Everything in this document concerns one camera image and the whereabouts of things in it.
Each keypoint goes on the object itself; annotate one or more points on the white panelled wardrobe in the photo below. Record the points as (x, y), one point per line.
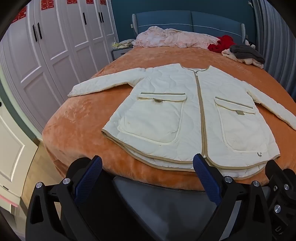
(57, 41)

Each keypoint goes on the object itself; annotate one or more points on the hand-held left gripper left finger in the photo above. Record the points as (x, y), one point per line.
(90, 178)

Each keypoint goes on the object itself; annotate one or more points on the grey knitted cloth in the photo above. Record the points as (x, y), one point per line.
(247, 52)

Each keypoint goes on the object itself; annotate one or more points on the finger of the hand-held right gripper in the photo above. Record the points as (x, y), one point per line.
(281, 183)

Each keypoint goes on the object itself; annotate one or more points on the dark nightstand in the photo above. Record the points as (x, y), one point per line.
(119, 53)

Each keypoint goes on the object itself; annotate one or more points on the pale yellow cloth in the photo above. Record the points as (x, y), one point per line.
(124, 44)

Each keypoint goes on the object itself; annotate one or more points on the grey curtain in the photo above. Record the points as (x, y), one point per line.
(272, 46)

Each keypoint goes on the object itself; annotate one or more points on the white quilted jacket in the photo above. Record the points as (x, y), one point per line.
(161, 115)

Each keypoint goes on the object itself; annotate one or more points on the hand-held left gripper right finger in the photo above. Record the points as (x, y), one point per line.
(207, 178)

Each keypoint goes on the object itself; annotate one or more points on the pink quilt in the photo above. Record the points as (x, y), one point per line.
(180, 38)

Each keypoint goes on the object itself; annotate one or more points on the red paper decal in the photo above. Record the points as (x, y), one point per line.
(72, 1)
(90, 1)
(46, 4)
(19, 16)

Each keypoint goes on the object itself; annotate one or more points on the red cloth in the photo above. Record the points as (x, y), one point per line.
(223, 42)

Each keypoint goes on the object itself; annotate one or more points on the orange fleece blanket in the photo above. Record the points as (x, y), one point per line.
(92, 120)

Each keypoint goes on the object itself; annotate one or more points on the cream door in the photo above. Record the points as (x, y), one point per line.
(11, 150)

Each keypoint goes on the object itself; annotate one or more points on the dark grey padded bench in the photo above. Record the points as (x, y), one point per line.
(161, 204)

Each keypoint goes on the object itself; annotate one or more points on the blue padded headboard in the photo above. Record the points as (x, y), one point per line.
(175, 20)

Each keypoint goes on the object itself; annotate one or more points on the cream cloth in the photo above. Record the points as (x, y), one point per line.
(230, 53)

